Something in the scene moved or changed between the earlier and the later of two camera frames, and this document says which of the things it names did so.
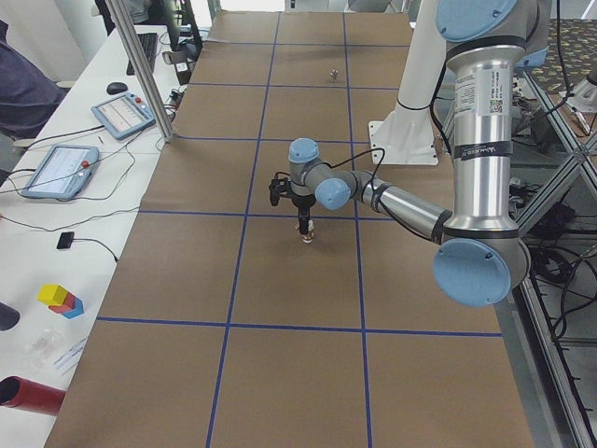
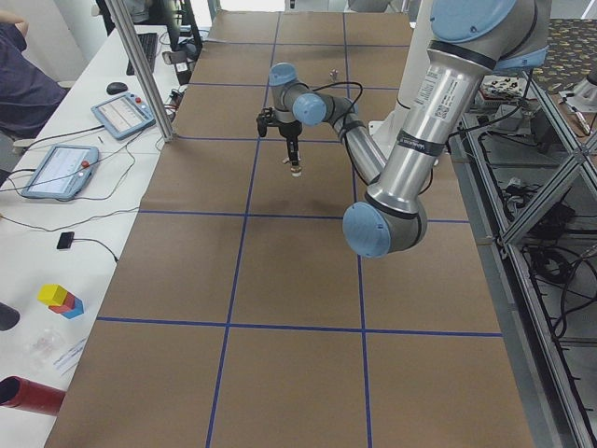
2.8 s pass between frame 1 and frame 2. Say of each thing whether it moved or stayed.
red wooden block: stayed
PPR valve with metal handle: moved
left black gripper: moved
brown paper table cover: stayed
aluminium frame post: stayed
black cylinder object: stayed
